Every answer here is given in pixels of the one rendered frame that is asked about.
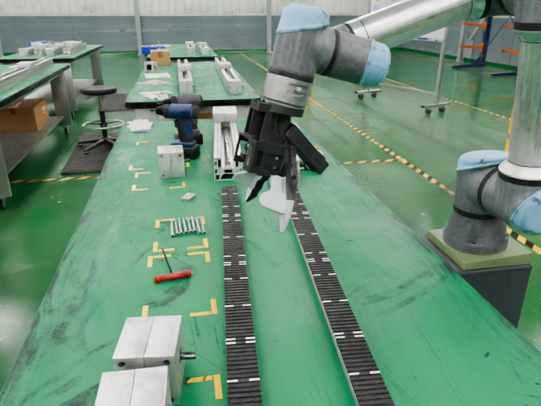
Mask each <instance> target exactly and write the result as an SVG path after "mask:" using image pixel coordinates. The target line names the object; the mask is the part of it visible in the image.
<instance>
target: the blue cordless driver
mask: <svg viewBox="0 0 541 406"><path fill-rule="evenodd" d="M150 111H155V112H156V114H158V115H161V116H164V117H165V118H171V119H175V121H174V123H175V127H176V128H177V130H178V135H179V139H176V140H174V141H173V142H172V143H171V145H182V147H183V151H184V159H187V158H190V160H195V159H196V158H197V157H199V156H200V145H199V144H196V140H193V135H194V134H193V129H192V123H191V122H190V121H189V119H198V118H199V117H200V108H199V106H198V105H194V104H164V105H163V106H159V107H156V109H155V110H150Z"/></svg>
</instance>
